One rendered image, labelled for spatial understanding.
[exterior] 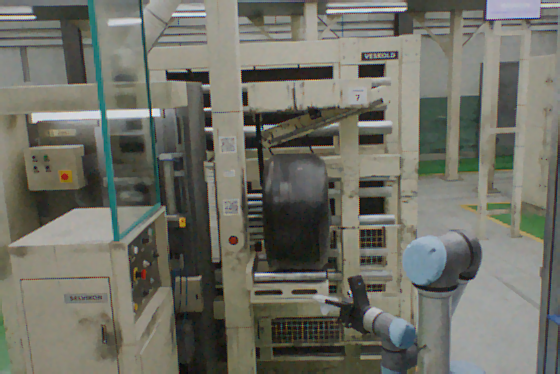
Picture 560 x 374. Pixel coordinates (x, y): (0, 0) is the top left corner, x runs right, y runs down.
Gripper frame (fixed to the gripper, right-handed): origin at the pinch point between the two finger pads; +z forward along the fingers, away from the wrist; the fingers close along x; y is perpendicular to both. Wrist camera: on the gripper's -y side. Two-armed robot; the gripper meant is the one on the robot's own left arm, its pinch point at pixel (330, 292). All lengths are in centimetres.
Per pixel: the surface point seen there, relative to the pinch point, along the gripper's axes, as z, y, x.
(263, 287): 62, 19, 13
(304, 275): 53, 12, 29
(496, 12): 211, -185, 367
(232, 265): 79, 12, 6
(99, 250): 43, -9, -66
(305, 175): 50, -35, 23
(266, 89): 90, -72, 25
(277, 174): 58, -34, 13
